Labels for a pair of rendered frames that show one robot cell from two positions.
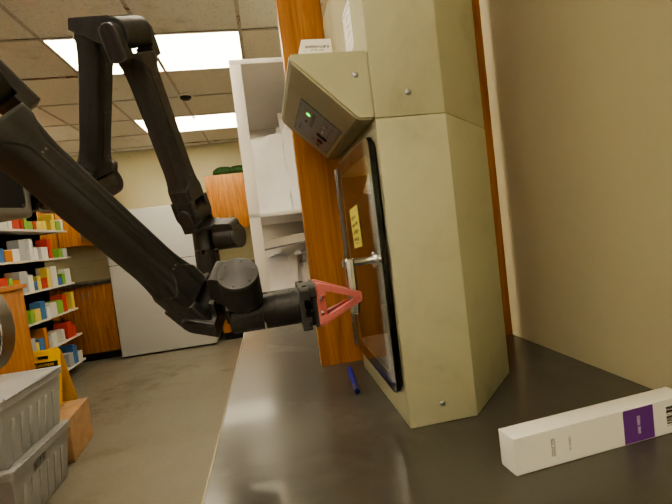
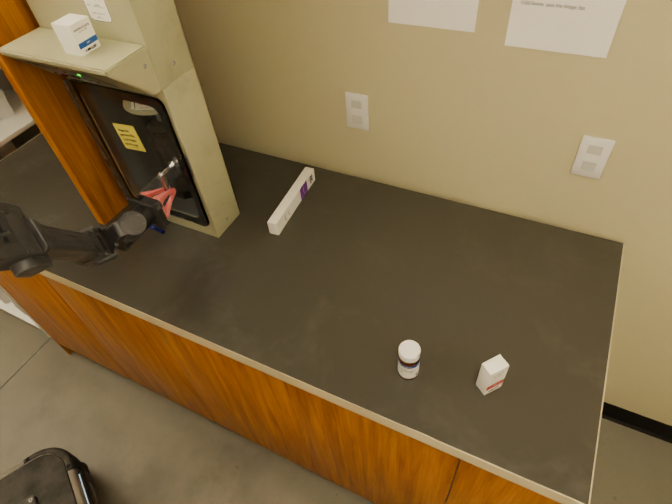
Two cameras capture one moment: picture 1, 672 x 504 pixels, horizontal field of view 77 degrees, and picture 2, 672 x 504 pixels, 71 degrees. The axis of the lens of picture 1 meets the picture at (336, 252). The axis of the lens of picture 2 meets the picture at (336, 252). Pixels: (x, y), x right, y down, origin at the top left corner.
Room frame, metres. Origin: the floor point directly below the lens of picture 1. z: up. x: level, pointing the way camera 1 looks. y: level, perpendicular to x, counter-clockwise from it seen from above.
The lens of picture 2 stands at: (-0.26, 0.46, 1.91)
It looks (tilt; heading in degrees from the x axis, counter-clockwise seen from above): 48 degrees down; 310
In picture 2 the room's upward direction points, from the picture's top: 7 degrees counter-clockwise
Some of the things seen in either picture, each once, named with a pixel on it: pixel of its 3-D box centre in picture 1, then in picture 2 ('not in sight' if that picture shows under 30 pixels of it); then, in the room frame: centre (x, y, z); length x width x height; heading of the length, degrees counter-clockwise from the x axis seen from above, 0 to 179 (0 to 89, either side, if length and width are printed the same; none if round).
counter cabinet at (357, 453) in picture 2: not in sight; (266, 317); (0.63, -0.15, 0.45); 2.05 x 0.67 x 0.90; 9
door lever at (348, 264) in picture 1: (361, 283); (170, 182); (0.68, -0.03, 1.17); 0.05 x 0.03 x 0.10; 99
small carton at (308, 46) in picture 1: (316, 63); (76, 34); (0.74, -0.01, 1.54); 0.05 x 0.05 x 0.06; 10
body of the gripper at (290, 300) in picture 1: (287, 306); (141, 218); (0.66, 0.09, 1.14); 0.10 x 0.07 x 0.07; 8
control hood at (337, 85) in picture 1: (319, 117); (80, 69); (0.78, 0.00, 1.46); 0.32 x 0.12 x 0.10; 9
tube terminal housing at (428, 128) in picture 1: (422, 181); (158, 86); (0.81, -0.18, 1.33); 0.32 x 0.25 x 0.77; 9
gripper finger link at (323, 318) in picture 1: (331, 299); (159, 199); (0.68, 0.02, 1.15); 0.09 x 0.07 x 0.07; 98
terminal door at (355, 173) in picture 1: (363, 261); (143, 158); (0.79, -0.05, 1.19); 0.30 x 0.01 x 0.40; 8
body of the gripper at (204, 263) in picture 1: (208, 265); not in sight; (1.04, 0.31, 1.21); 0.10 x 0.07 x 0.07; 99
